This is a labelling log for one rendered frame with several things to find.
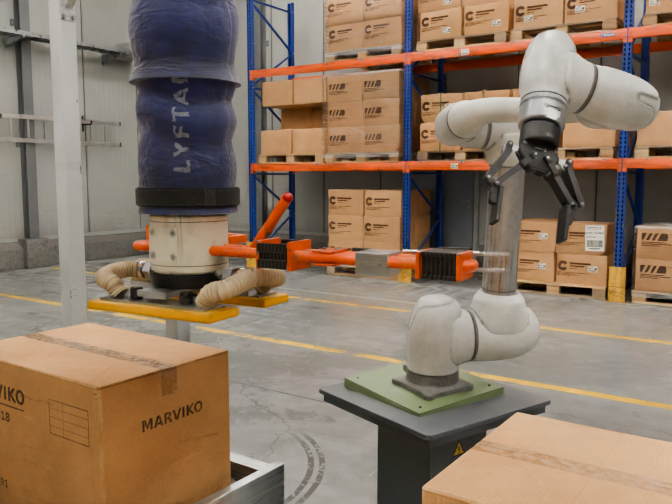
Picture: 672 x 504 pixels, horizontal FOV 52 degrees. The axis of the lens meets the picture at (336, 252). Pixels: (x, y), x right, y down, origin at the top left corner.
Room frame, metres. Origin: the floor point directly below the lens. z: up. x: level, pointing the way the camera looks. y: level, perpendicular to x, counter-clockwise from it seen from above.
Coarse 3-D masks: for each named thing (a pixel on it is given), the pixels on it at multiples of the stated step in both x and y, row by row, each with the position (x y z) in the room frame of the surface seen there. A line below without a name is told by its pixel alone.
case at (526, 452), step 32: (512, 416) 1.28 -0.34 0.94; (480, 448) 1.13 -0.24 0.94; (512, 448) 1.13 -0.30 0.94; (544, 448) 1.13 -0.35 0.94; (576, 448) 1.13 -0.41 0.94; (608, 448) 1.13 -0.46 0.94; (640, 448) 1.13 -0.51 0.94; (448, 480) 1.00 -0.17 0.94; (480, 480) 1.00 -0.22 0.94; (512, 480) 1.00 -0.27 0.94; (544, 480) 1.00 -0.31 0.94; (576, 480) 1.00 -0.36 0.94; (608, 480) 1.00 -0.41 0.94; (640, 480) 1.00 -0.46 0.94
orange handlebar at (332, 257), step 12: (144, 240) 1.61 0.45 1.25; (228, 240) 1.71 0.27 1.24; (240, 240) 1.75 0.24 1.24; (216, 252) 1.46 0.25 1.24; (228, 252) 1.45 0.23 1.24; (240, 252) 1.43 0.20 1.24; (252, 252) 1.42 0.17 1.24; (300, 252) 1.37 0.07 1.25; (312, 252) 1.36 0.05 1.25; (324, 252) 1.34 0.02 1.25; (336, 252) 1.34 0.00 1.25; (348, 252) 1.36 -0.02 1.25; (312, 264) 1.35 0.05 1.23; (324, 264) 1.34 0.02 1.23; (336, 264) 1.34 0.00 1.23; (348, 264) 1.32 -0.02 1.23; (396, 264) 1.26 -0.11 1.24; (408, 264) 1.25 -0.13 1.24; (468, 264) 1.20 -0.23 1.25
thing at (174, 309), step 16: (96, 304) 1.48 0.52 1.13; (112, 304) 1.46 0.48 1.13; (128, 304) 1.44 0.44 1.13; (144, 304) 1.43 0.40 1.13; (160, 304) 1.41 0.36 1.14; (176, 304) 1.41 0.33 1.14; (192, 304) 1.41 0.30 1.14; (224, 304) 1.41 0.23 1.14; (192, 320) 1.35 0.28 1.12; (208, 320) 1.33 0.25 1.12
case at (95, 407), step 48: (48, 336) 1.93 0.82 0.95; (96, 336) 1.93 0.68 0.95; (144, 336) 1.93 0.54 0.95; (0, 384) 1.68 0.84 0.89; (48, 384) 1.56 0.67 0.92; (96, 384) 1.47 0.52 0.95; (144, 384) 1.55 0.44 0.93; (192, 384) 1.67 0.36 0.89; (0, 432) 1.69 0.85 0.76; (48, 432) 1.56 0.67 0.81; (96, 432) 1.46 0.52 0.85; (144, 432) 1.55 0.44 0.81; (192, 432) 1.67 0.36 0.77; (0, 480) 1.69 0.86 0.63; (48, 480) 1.57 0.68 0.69; (96, 480) 1.46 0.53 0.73; (144, 480) 1.54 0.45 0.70; (192, 480) 1.67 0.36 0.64
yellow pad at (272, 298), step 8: (240, 296) 1.54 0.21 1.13; (256, 296) 1.52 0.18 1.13; (264, 296) 1.54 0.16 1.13; (272, 296) 1.54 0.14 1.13; (280, 296) 1.55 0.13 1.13; (288, 296) 1.58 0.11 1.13; (232, 304) 1.54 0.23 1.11; (240, 304) 1.53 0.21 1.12; (248, 304) 1.52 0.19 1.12; (256, 304) 1.51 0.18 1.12; (264, 304) 1.50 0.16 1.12; (272, 304) 1.52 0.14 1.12
